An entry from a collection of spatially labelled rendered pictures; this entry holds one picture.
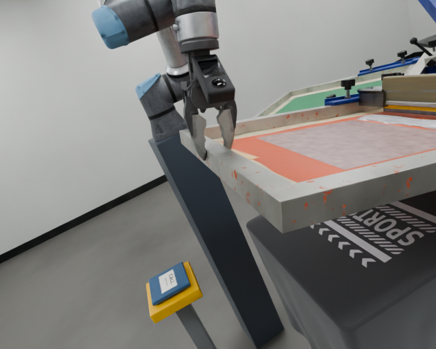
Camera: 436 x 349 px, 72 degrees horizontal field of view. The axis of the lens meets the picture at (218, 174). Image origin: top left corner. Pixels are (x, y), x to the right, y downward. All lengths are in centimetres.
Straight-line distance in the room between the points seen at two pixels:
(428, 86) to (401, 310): 54
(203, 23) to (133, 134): 388
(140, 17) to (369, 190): 50
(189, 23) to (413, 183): 41
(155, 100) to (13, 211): 386
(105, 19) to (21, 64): 386
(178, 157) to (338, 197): 91
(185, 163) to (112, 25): 68
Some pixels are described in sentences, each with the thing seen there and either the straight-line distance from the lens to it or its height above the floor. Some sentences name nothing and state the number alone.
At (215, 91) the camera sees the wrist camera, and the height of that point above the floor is 137.
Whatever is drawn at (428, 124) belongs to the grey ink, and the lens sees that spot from 82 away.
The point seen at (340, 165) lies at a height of 119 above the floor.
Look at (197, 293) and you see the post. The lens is 78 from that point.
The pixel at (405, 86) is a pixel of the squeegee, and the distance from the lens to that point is 97.
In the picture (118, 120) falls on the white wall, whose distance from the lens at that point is 437.
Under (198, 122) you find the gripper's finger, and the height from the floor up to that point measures 132.
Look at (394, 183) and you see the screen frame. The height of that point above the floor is 122.
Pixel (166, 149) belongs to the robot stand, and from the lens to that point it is 118.
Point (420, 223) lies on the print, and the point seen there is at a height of 95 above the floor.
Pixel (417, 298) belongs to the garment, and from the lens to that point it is 67.
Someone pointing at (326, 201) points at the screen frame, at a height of 124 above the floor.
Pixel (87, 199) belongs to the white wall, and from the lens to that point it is 463.
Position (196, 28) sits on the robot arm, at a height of 147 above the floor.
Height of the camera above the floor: 143
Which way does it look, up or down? 21 degrees down
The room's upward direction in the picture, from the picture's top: 23 degrees counter-clockwise
